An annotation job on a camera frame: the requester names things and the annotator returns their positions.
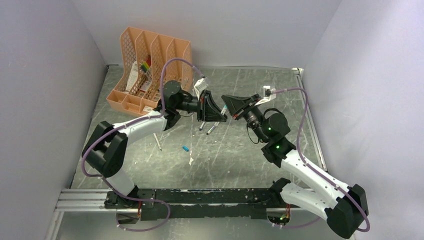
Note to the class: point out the white paper booklet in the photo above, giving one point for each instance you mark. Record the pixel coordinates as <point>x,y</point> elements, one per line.
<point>133,77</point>

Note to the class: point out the coloured markers in organizer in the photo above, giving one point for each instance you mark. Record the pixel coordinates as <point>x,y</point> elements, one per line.
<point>145,65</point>

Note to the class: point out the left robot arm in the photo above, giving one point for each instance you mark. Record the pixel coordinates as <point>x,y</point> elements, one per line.
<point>106,148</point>

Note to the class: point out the orange plastic file organizer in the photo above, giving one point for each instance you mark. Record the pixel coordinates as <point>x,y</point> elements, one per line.
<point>136,44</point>

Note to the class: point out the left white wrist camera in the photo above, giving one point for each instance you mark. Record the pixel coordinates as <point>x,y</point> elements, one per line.
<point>200,86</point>

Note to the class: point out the thin white pen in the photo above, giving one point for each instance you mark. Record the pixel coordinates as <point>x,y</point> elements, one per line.
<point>157,141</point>

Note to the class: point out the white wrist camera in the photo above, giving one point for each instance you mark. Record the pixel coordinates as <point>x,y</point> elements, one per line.
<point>268,95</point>
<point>200,86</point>

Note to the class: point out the blue pen cap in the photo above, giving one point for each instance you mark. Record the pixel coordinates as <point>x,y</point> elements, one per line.
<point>186,148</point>

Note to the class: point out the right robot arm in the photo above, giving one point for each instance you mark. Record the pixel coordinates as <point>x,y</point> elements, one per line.
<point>343,207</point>

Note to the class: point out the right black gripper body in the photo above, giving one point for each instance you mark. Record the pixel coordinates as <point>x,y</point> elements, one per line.
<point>252,117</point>

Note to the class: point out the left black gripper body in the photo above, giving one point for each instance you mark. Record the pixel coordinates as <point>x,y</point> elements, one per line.
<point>197,106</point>

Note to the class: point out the aluminium frame rail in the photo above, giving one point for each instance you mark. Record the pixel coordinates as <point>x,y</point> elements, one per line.
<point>92,200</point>

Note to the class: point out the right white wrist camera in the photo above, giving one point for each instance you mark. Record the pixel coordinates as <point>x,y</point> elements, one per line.
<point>268,95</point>

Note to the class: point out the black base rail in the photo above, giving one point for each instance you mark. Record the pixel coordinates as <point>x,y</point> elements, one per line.
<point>175,203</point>

